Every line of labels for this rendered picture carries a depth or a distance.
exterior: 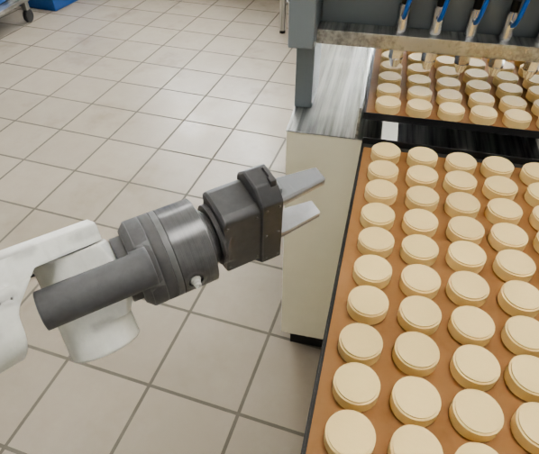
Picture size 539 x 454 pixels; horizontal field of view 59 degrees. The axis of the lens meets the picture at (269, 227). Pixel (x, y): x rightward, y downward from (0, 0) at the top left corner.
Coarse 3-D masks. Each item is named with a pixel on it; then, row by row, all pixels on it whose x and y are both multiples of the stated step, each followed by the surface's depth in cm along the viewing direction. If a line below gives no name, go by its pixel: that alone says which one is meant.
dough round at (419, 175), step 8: (408, 168) 79; (416, 168) 79; (424, 168) 79; (432, 168) 79; (408, 176) 78; (416, 176) 77; (424, 176) 77; (432, 176) 77; (408, 184) 78; (416, 184) 77; (424, 184) 76; (432, 184) 77
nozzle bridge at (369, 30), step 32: (320, 0) 89; (352, 0) 90; (384, 0) 89; (416, 0) 88; (512, 0) 85; (288, 32) 89; (320, 32) 91; (352, 32) 90; (384, 32) 89; (416, 32) 89; (448, 32) 89; (480, 32) 89
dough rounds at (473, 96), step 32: (384, 64) 108; (416, 64) 108; (448, 64) 108; (480, 64) 108; (512, 64) 108; (384, 96) 97; (416, 96) 98; (448, 96) 97; (480, 96) 97; (512, 96) 97
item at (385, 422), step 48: (480, 192) 77; (528, 240) 69; (384, 288) 63; (336, 336) 57; (384, 336) 57; (432, 336) 57; (384, 384) 53; (432, 384) 53; (384, 432) 49; (432, 432) 49
